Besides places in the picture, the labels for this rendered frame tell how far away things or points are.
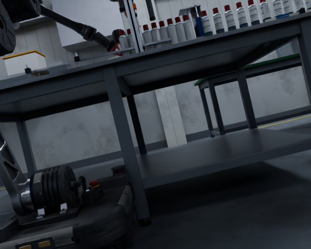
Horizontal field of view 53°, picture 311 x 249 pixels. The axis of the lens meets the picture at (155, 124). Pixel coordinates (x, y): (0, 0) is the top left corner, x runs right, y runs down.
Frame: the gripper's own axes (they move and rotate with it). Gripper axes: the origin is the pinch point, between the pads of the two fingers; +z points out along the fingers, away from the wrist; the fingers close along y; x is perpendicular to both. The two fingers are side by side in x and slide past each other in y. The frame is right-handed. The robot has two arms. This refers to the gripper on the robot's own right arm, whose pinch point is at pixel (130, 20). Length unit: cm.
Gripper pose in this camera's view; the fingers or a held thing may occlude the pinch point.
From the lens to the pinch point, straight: 225.2
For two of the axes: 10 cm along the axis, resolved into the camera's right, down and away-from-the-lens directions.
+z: 2.4, 9.7, 0.4
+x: 0.3, 0.3, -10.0
